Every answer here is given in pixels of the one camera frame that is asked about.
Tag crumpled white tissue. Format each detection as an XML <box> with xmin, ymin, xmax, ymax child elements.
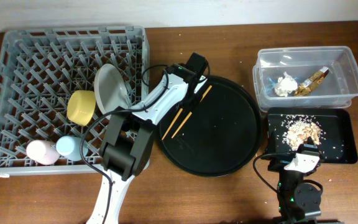
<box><xmin>274</xmin><ymin>72</ymin><xmax>298</xmax><ymax>97</ymax></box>

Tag clear plastic waste bin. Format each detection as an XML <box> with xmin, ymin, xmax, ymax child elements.
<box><xmin>253</xmin><ymin>46</ymin><xmax>358</xmax><ymax>112</ymax></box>

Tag grey plastic dishwasher rack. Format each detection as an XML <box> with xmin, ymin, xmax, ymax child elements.
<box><xmin>0</xmin><ymin>26</ymin><xmax>150</xmax><ymax>177</ymax></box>

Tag wooden chopstick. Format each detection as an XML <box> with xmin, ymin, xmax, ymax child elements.
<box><xmin>171</xmin><ymin>85</ymin><xmax>212</xmax><ymax>139</ymax></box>
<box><xmin>162</xmin><ymin>108</ymin><xmax>183</xmax><ymax>140</ymax></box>

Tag light blue plastic cup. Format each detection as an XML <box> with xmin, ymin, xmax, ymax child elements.
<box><xmin>56</xmin><ymin>136</ymin><xmax>81</xmax><ymax>161</ymax></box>

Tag food scraps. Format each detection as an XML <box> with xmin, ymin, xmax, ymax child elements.
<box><xmin>281</xmin><ymin>114</ymin><xmax>326</xmax><ymax>151</ymax></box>

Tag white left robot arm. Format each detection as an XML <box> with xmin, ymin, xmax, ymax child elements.
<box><xmin>88</xmin><ymin>62</ymin><xmax>210</xmax><ymax>223</ymax></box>

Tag white round plate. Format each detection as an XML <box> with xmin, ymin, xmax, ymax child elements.
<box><xmin>94</xmin><ymin>64</ymin><xmax>131</xmax><ymax>114</ymax></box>

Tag yellow bowl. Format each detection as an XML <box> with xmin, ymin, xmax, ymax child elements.
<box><xmin>67</xmin><ymin>90</ymin><xmax>96</xmax><ymax>126</ymax></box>

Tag brown Nescafe sachet wrapper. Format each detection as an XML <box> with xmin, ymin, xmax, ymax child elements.
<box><xmin>294</xmin><ymin>67</ymin><xmax>329</xmax><ymax>96</ymax></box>

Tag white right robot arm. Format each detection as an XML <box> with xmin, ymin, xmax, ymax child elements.
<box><xmin>268</xmin><ymin>137</ymin><xmax>323</xmax><ymax>223</ymax></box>

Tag round black tray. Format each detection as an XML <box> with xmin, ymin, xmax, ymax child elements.
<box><xmin>157</xmin><ymin>76</ymin><xmax>263</xmax><ymax>177</ymax></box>

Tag pink plastic cup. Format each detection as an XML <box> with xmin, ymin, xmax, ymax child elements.
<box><xmin>26</xmin><ymin>140</ymin><xmax>60</xmax><ymax>165</ymax></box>

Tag black rectangular tray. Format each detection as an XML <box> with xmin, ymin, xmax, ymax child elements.
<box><xmin>266</xmin><ymin>108</ymin><xmax>358</xmax><ymax>164</ymax></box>

